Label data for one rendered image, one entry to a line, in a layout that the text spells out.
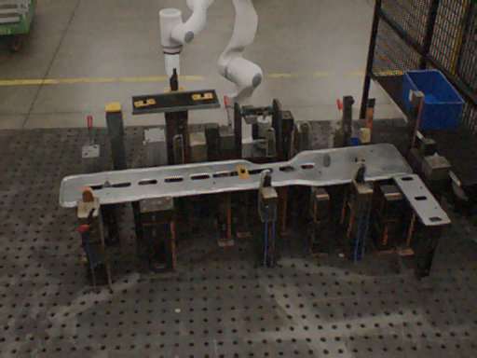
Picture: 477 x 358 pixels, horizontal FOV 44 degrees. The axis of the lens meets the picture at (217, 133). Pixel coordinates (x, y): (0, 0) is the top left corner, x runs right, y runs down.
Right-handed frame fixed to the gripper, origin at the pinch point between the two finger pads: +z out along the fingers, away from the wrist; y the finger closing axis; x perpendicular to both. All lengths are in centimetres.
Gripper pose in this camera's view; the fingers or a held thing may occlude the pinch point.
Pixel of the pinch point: (173, 84)
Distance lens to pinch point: 246.7
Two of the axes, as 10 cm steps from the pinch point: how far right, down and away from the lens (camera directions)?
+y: 2.0, 5.2, -8.3
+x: 9.8, -1.1, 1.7
